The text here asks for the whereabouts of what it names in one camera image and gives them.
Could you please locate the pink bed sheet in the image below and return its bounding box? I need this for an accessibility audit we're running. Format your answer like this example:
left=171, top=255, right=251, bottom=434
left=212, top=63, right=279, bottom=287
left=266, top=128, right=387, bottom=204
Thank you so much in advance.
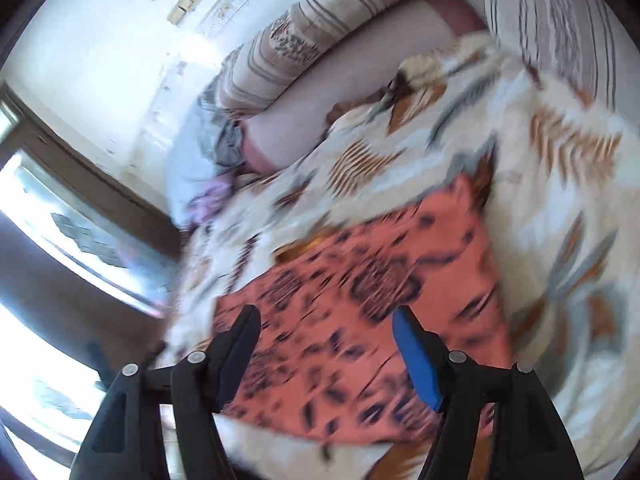
left=241, top=0, right=485, bottom=174

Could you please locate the window with dark frame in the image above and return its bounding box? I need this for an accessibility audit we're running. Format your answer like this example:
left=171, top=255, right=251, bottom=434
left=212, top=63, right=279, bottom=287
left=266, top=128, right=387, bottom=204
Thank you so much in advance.
left=1, top=88, right=180, bottom=479

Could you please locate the wall switch plate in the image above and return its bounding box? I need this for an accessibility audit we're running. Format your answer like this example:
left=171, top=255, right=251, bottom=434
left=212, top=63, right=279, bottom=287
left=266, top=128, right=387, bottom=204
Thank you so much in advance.
left=167, top=0, right=202, bottom=26

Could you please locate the cream leaf patterned blanket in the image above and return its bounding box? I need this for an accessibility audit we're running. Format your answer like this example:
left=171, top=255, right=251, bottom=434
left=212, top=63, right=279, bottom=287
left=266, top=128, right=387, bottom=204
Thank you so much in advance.
left=162, top=34, right=639, bottom=479

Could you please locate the striped beige long pillow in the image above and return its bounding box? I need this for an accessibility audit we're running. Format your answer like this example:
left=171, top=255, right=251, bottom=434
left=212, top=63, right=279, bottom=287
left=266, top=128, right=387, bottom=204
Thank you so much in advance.
left=214, top=0, right=402, bottom=117

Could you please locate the purple patterned cloth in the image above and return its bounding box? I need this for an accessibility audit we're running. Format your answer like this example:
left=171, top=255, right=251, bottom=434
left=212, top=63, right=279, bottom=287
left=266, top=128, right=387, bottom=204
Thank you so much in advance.
left=186, top=172, right=235, bottom=226

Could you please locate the light blue grey cloth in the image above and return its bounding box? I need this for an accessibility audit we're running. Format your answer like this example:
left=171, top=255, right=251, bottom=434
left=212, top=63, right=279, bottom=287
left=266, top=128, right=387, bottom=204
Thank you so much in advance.
left=165, top=79, right=245, bottom=230

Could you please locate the orange black floral garment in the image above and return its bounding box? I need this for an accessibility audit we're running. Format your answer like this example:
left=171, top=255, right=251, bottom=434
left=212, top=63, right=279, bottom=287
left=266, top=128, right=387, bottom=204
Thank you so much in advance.
left=214, top=175, right=511, bottom=445

